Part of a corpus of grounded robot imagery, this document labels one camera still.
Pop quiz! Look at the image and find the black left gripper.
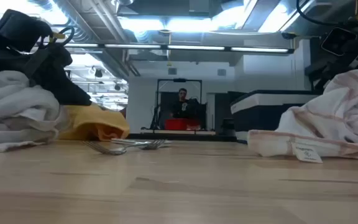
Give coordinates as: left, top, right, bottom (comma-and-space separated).
20, 40, 92, 106

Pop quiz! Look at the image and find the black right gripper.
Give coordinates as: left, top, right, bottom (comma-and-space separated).
311, 29, 358, 91

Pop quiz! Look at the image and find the orange towel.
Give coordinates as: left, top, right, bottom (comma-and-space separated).
57, 103, 131, 142

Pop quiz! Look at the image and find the white towel with red checks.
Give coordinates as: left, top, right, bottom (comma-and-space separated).
247, 68, 358, 164

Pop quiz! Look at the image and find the plain white towel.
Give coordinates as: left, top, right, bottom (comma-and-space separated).
0, 70, 67, 153

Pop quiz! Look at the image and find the navy blue fabric bin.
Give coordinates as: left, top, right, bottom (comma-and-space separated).
230, 89, 323, 144

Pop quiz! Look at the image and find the person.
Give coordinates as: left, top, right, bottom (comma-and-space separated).
170, 88, 200, 119

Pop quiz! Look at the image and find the red plastic crate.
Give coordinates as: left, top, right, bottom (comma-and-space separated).
164, 118, 201, 131

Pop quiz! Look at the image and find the long ceiling light bar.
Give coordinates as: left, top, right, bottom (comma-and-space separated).
35, 42, 295, 55

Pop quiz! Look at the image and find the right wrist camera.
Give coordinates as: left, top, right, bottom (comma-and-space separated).
320, 26, 358, 57

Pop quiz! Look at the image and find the black metal stand frame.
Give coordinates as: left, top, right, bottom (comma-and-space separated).
156, 78, 203, 131

